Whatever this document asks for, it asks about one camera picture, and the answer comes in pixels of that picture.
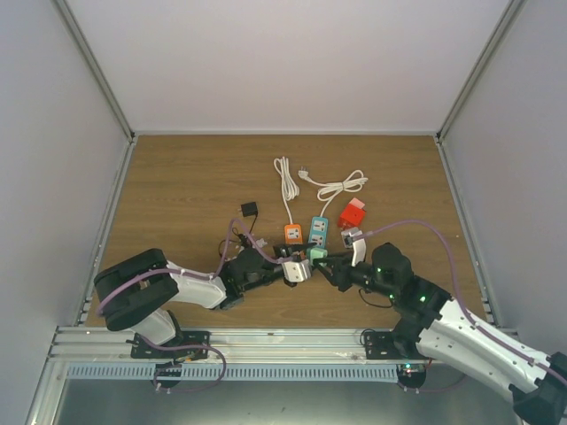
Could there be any aluminium rail frame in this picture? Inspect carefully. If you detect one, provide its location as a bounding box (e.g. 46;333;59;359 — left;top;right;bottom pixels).
26;327;427;424

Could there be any red cube socket adapter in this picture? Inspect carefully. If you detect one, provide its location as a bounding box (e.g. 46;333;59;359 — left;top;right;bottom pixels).
338;197;366;229

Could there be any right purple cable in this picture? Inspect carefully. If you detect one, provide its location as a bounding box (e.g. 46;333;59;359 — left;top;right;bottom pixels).
361;220;555;369

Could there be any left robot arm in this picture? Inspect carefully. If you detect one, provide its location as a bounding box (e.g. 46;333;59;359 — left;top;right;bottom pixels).
94;243;315;358

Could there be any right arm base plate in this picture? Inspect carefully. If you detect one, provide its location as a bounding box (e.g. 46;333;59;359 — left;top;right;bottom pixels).
359;328;426;361

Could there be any black charger with cable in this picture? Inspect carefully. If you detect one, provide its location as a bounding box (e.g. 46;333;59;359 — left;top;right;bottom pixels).
218;201;259;258

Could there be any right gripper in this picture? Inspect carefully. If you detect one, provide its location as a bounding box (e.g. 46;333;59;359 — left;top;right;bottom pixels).
315;250;398;299

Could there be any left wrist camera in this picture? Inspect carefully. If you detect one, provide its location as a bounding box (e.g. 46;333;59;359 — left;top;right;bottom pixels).
282;259;312;283

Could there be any purple cable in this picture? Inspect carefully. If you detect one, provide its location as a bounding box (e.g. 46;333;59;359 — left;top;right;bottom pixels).
99;218;284;316
361;220;555;369

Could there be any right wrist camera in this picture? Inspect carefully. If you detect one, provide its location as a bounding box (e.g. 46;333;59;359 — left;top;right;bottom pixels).
341;228;367;267

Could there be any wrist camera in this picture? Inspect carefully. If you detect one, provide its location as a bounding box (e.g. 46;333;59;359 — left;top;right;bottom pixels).
341;228;367;267
282;259;312;283

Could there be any orange power strip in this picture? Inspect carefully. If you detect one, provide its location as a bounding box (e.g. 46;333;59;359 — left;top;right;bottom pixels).
283;223;304;245

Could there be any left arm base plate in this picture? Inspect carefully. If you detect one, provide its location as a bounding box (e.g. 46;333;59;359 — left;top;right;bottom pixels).
127;330;211;362

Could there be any teal power strip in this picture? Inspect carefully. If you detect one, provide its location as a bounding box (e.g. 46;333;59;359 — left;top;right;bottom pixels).
308;216;329;249

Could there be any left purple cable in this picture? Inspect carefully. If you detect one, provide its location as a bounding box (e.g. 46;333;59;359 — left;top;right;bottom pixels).
99;218;284;316

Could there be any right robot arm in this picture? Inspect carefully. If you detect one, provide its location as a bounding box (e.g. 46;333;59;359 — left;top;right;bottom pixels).
314;243;566;424

